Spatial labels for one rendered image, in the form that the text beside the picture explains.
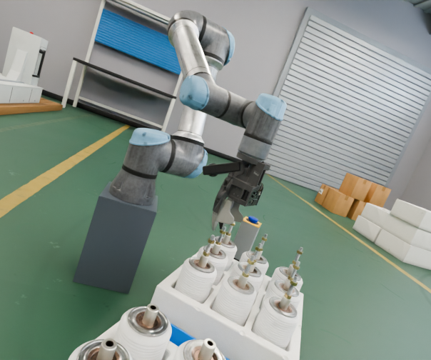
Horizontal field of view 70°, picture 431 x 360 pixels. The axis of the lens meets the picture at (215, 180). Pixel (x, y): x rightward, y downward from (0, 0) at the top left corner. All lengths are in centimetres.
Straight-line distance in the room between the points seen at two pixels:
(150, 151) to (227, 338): 56
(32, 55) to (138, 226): 339
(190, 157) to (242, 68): 510
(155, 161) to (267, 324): 56
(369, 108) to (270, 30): 251
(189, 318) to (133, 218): 35
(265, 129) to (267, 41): 554
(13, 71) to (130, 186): 331
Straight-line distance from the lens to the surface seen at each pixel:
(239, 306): 84
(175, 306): 86
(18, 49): 423
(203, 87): 75
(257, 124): 75
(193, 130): 105
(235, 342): 85
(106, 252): 105
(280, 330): 84
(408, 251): 357
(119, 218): 100
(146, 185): 100
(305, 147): 643
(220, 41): 113
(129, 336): 60
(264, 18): 631
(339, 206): 472
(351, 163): 702
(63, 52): 615
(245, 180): 77
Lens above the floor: 63
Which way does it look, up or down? 10 degrees down
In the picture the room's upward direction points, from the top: 21 degrees clockwise
